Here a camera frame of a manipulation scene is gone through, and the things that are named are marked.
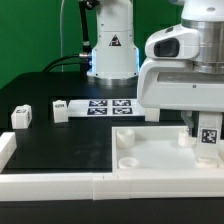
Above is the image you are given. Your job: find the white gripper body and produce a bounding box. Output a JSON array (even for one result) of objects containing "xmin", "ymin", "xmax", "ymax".
[{"xmin": 137, "ymin": 58, "xmax": 224, "ymax": 112}]

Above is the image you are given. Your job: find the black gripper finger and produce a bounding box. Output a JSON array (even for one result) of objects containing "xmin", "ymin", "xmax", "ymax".
[{"xmin": 181, "ymin": 111, "xmax": 194, "ymax": 135}]

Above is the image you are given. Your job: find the white square tabletop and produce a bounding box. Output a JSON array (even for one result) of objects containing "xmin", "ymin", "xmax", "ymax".
[{"xmin": 112, "ymin": 126, "xmax": 224, "ymax": 171}]

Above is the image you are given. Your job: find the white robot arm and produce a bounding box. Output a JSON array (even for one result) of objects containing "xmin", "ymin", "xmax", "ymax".
[{"xmin": 87, "ymin": 0, "xmax": 224, "ymax": 135}]

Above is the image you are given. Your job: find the white U-shaped obstacle fence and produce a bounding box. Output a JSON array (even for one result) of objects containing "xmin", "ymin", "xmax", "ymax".
[{"xmin": 0, "ymin": 132, "xmax": 224, "ymax": 201}]

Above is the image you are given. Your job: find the white sheet with fiducial tags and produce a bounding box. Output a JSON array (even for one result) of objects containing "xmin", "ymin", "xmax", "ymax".
[{"xmin": 68, "ymin": 99, "xmax": 145, "ymax": 117}]

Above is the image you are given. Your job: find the black cable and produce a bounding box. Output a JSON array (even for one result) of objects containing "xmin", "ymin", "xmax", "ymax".
[{"xmin": 42, "ymin": 0, "xmax": 100, "ymax": 73}]

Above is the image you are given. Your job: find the white cable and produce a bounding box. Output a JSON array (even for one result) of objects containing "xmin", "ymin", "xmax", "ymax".
[{"xmin": 59, "ymin": 0, "xmax": 66, "ymax": 72}]

